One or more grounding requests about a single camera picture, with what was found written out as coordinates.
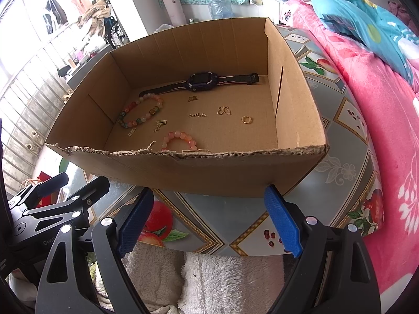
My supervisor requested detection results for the pink floral blanket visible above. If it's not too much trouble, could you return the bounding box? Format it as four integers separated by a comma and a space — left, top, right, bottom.
282, 0, 419, 301

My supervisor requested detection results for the grey cabinet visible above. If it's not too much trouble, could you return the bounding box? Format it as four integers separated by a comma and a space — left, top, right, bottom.
57, 52, 112, 99

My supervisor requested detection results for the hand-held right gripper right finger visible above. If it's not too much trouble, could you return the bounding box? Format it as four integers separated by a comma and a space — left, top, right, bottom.
264, 185, 380, 314

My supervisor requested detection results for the wheelchair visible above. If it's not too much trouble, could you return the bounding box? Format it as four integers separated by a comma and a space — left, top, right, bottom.
105, 15, 128, 49

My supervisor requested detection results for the pile of beige clothes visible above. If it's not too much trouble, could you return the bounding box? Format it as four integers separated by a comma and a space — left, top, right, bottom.
79, 0, 112, 38

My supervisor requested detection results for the white fluffy cloth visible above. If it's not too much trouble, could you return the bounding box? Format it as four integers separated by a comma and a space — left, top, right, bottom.
88, 242, 285, 314

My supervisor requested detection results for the brown cardboard box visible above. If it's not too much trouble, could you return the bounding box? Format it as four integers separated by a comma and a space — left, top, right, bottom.
45, 17, 329, 198

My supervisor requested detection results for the blue patterned quilt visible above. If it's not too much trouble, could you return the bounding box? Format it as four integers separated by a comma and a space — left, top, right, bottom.
310, 0, 419, 86

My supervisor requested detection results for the multicoloured glass bead bracelet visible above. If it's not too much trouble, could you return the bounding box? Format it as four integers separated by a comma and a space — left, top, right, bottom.
118, 93, 164, 130

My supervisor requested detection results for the dark purple smartwatch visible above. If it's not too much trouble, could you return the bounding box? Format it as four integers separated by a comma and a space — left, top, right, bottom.
139, 71, 260, 98

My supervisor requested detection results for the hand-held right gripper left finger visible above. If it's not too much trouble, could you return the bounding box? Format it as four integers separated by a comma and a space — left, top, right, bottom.
35, 187, 155, 314

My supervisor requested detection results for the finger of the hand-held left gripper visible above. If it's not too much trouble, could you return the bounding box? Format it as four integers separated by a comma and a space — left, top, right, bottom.
20, 176, 111, 233
8, 172, 70, 210

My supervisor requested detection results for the peach bead bracelet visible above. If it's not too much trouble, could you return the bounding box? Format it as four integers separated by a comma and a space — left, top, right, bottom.
161, 131, 198, 153

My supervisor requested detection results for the hanging dark jacket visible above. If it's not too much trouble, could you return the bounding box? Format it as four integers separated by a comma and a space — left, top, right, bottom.
44, 0, 68, 35

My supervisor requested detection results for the empty clear water jug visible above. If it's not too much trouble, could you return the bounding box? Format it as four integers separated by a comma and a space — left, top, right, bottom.
208, 0, 234, 20

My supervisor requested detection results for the fruit print tablecloth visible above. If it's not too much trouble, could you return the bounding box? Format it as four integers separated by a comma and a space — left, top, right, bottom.
59, 23, 385, 257

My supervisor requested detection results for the metal balcony railing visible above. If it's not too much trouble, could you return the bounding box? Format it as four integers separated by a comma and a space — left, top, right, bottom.
0, 23, 86, 158

